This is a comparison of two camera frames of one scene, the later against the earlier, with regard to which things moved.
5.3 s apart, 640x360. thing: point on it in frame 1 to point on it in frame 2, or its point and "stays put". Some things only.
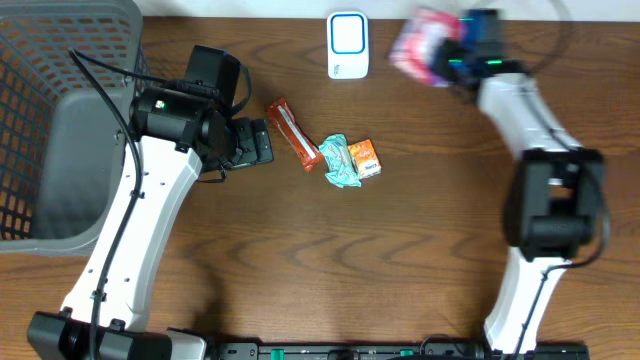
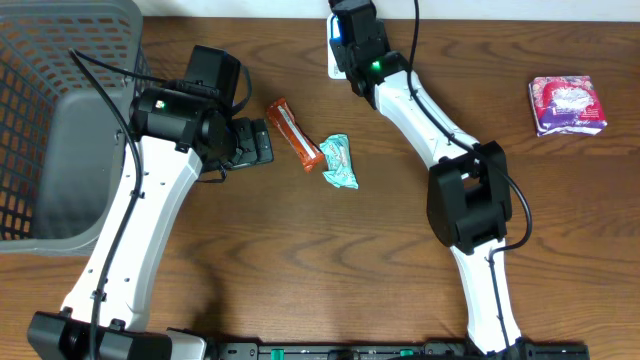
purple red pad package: [413, 48] to [567, 106]
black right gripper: [451, 60] to [341, 55]
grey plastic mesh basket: [62, 142] stays put
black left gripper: [257, 143] stays put
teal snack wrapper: [342, 169] stays put
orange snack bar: [301, 142] stays put
